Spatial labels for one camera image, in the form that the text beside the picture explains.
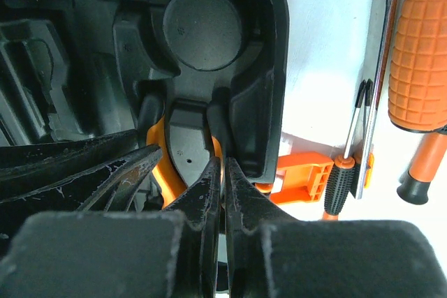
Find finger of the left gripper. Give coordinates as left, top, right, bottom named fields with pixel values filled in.
left=1, top=130, right=162, bottom=239

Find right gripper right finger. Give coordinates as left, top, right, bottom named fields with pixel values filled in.
left=225, top=158, right=446, bottom=297

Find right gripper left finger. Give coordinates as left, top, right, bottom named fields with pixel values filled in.
left=1, top=158, right=221, bottom=297

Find orange handled needle-nose pliers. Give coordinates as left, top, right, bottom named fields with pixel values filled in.
left=138, top=90, right=233, bottom=209

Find black plastic tool case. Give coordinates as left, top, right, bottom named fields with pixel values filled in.
left=1, top=0, right=289, bottom=195

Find orange grip bit screwdriver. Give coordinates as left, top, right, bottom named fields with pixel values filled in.
left=388, top=0, right=446, bottom=133

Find small orange black precision screwdriver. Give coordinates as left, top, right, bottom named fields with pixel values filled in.
left=397, top=126, right=446, bottom=205

